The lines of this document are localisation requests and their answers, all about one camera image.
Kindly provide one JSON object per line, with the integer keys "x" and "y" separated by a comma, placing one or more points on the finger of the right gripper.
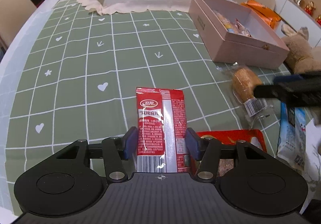
{"x": 287, "y": 79}

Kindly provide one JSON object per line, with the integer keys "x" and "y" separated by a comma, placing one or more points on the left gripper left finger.
{"x": 113, "y": 151}

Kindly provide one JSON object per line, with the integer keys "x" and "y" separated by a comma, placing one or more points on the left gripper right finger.
{"x": 207, "y": 154}

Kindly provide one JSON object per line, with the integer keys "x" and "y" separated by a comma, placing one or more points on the golden bread bun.
{"x": 243, "y": 83}

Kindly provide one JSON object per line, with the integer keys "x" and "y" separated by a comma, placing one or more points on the red spicy strip packet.
{"x": 162, "y": 128}

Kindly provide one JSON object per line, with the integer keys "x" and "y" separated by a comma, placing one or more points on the large red sausage snack pack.
{"x": 230, "y": 138}

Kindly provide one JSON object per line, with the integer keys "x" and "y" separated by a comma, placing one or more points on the blue white snack bag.
{"x": 292, "y": 137}

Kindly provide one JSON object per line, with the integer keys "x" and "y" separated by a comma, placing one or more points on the long blue biscuit pack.
{"x": 230, "y": 27}

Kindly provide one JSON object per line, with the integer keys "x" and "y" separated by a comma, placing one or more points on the brown plush teddy bear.
{"x": 302, "y": 57}

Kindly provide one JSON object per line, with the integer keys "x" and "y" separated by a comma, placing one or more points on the pink open gift box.
{"x": 264, "y": 49}

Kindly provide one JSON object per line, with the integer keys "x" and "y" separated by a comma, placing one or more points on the orange snack bag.
{"x": 269, "y": 16}

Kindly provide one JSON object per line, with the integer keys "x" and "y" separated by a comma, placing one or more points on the green grid tablecloth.
{"x": 73, "y": 75}

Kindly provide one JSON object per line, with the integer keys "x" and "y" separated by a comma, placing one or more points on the beige chair left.
{"x": 13, "y": 15}

